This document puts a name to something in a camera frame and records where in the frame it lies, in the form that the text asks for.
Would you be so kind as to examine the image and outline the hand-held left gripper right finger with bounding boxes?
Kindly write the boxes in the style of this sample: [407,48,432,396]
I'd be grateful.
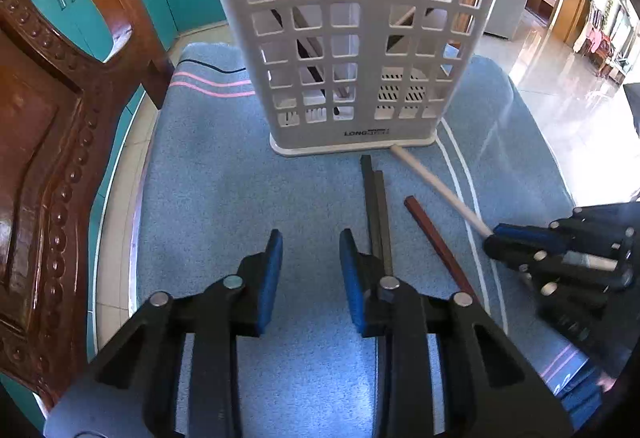
[339,228,573,438]

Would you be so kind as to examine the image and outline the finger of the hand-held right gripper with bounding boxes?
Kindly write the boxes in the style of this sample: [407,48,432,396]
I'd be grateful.
[492,203,640,259]
[482,238,631,309]

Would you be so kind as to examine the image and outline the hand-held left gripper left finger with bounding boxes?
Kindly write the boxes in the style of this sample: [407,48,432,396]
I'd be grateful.
[87,228,284,438]

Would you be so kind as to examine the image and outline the brown chopstick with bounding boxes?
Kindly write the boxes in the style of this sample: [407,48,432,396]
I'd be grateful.
[404,196,481,306]

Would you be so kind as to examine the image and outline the cream chopstick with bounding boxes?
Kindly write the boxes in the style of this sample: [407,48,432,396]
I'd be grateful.
[391,143,618,271]

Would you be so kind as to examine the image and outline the white plastic utensil holder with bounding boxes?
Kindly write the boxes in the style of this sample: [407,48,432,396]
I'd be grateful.
[192,0,510,156]

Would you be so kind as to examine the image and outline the blue jeans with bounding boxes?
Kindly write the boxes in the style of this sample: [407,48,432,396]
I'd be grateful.
[552,358,606,419]

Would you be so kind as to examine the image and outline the blue striped cloth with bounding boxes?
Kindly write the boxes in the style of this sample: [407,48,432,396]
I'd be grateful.
[135,42,603,438]

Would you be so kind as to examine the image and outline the wooden chairs with garments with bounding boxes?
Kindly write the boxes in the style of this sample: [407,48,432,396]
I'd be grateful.
[575,0,631,79]

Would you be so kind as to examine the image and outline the carved wooden chair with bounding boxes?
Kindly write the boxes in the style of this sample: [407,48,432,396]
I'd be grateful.
[0,0,176,419]

